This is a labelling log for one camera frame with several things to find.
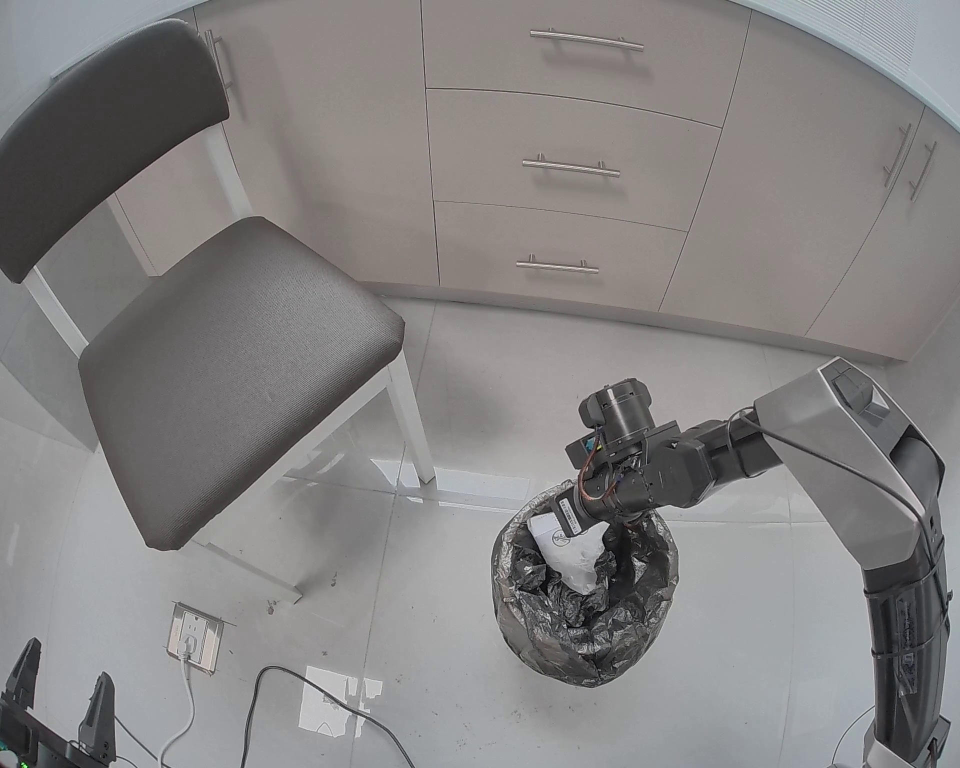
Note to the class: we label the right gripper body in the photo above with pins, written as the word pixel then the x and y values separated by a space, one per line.
pixel 607 499

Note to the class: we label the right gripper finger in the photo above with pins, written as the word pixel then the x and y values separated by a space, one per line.
pixel 619 555

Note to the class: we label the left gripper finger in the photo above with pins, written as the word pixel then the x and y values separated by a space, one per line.
pixel 22 694
pixel 99 731

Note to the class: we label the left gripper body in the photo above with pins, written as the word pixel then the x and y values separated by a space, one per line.
pixel 60 750

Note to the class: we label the white printed wrapper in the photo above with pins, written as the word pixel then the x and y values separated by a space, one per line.
pixel 570 559

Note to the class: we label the black plastic bag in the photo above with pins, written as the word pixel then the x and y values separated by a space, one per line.
pixel 540 637

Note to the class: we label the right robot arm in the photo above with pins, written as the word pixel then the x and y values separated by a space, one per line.
pixel 840 450

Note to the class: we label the beige cabinet with drawers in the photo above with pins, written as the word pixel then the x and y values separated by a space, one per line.
pixel 562 112

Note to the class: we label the grey padded white chair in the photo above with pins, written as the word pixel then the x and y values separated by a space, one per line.
pixel 225 337

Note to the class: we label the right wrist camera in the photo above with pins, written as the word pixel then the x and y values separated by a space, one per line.
pixel 585 448

